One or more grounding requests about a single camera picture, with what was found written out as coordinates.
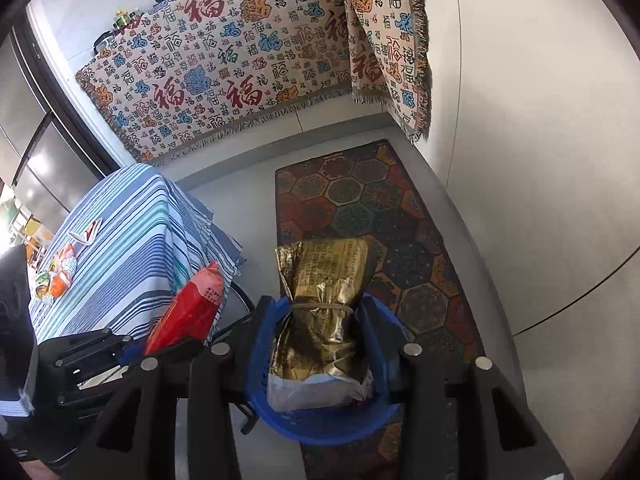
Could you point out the hexagon patterned floor rug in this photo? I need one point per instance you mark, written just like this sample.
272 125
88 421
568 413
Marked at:
367 192

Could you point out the green yellow snack wrapper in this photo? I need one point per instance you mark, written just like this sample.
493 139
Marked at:
54 282

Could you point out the blue plastic waste basket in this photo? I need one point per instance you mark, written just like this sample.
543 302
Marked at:
325 409

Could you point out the silver multi-door refrigerator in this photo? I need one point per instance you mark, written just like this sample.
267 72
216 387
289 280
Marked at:
40 161

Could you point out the patterned fu character blanket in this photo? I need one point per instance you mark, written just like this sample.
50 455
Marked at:
191 72

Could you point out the small white red wrapper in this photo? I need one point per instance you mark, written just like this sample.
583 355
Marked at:
89 234

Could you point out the white lower cabinets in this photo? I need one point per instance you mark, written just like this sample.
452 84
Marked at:
535 135

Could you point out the red snack packet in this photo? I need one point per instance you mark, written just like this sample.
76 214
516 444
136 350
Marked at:
191 313

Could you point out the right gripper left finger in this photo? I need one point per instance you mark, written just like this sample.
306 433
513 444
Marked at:
134 436

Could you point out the condiment bottles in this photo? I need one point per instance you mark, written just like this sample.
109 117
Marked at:
122 20

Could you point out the gold foil snack bag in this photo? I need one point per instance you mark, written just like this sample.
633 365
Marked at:
317 358

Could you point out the blue striped tablecloth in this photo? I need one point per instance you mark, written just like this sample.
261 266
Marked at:
154 237

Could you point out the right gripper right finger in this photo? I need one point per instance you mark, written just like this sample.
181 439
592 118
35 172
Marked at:
459 421

